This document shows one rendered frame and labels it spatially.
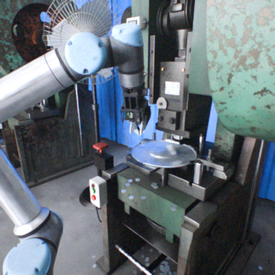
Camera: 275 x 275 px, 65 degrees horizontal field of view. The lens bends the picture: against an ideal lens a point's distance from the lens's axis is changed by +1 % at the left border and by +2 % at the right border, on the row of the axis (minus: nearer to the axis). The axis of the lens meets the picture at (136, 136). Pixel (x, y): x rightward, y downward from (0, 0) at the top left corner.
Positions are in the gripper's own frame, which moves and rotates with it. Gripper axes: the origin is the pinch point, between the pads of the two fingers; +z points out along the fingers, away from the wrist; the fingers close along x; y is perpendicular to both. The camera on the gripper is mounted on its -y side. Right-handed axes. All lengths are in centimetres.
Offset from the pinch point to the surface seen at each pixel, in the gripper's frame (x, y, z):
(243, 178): 45, -18, 41
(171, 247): 14, 13, 62
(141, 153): -2.5, -7.5, 19.6
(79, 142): -101, -99, 108
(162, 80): 4.4, -27.9, -5.7
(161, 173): 7.4, -1.9, 24.9
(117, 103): -80, -181, 107
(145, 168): 2.0, 4.8, 14.8
